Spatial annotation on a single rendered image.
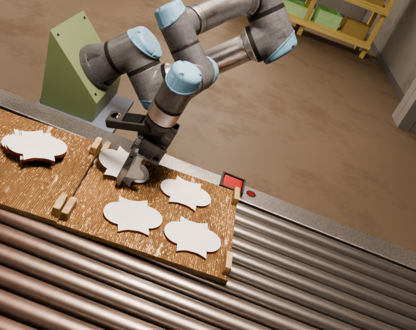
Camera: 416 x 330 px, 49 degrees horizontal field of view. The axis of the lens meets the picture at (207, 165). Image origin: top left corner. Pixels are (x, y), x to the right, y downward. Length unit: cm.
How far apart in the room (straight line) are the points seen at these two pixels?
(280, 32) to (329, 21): 579
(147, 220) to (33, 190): 28
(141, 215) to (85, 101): 53
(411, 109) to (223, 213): 424
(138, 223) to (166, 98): 31
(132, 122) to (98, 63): 43
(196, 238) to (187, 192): 17
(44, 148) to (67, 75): 36
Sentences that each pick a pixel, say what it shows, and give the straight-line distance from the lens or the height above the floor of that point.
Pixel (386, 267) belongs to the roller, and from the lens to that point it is 144.
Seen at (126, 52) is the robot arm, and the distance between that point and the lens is 147.
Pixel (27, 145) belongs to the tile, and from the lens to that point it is 123.
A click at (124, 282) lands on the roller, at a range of 102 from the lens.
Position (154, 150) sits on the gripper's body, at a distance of 113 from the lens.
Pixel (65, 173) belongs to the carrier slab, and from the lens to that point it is 121.
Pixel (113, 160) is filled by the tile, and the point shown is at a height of 96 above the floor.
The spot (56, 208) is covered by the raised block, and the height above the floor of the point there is 96.
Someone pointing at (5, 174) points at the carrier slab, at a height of 94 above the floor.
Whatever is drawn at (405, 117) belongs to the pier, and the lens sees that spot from 535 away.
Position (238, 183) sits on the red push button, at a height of 93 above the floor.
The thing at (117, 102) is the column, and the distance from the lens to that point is 170.
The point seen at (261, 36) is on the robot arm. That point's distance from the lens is 140.
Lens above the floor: 169
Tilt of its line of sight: 33 degrees down
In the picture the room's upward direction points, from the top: 22 degrees clockwise
